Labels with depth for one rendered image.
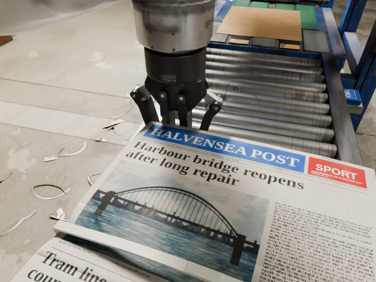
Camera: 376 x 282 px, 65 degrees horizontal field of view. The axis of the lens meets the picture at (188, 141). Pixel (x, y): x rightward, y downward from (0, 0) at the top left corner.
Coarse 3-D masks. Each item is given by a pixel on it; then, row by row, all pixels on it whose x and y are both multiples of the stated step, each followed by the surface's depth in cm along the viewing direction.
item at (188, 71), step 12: (144, 48) 34; (204, 48) 34; (156, 60) 33; (168, 60) 32; (180, 60) 32; (192, 60) 33; (204, 60) 35; (156, 72) 34; (168, 72) 33; (180, 72) 33; (192, 72) 34; (204, 72) 36; (156, 84) 38; (168, 84) 37; (180, 84) 37; (192, 84) 36; (204, 84) 37; (156, 96) 39; (192, 96) 38; (204, 96) 37; (192, 108) 39
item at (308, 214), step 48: (144, 144) 36; (192, 144) 36; (240, 144) 36; (96, 192) 30; (144, 192) 30; (192, 192) 30; (240, 192) 30; (288, 192) 30; (336, 192) 30; (192, 240) 26; (240, 240) 26; (288, 240) 26; (336, 240) 26
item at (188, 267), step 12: (60, 228) 27; (72, 228) 27; (84, 228) 26; (96, 240) 25; (108, 240) 25; (120, 240) 25; (132, 252) 24; (144, 252) 24; (156, 252) 24; (168, 264) 23; (180, 264) 23; (192, 264) 23; (204, 276) 22; (216, 276) 22; (228, 276) 22
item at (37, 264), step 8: (32, 256) 25; (40, 256) 25; (32, 264) 24; (40, 264) 24; (48, 264) 24; (56, 264) 24; (24, 272) 24; (32, 272) 24; (40, 272) 24; (48, 272) 24; (56, 272) 24; (64, 272) 24; (72, 272) 24; (80, 272) 24; (16, 280) 23; (24, 280) 23; (32, 280) 23; (40, 280) 23; (48, 280) 23; (56, 280) 23; (64, 280) 23; (72, 280) 23; (80, 280) 23; (88, 280) 23; (96, 280) 23
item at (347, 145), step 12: (324, 60) 110; (324, 72) 103; (336, 72) 102; (336, 84) 96; (336, 96) 90; (336, 108) 85; (348, 108) 85; (336, 120) 80; (348, 120) 80; (336, 132) 76; (348, 132) 76; (336, 144) 73; (348, 144) 72; (336, 156) 71; (348, 156) 69; (360, 156) 69
